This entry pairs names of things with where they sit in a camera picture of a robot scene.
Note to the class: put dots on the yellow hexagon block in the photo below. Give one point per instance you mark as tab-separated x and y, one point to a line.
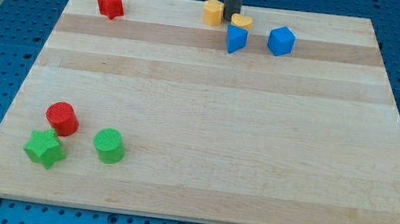
213	12

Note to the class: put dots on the blue triangle block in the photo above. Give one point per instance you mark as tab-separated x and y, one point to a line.
236	38

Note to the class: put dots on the green cylinder block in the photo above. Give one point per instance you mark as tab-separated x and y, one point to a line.
109	145

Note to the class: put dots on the wooden board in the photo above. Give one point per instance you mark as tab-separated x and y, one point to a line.
309	137

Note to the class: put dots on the blue cube block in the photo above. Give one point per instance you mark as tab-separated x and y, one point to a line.
281	41

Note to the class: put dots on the red star block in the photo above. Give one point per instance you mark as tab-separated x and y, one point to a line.
111	8

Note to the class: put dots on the red cylinder block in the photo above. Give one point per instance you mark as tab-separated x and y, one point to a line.
62	118

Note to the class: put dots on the green star block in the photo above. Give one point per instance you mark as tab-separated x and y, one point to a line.
44	147

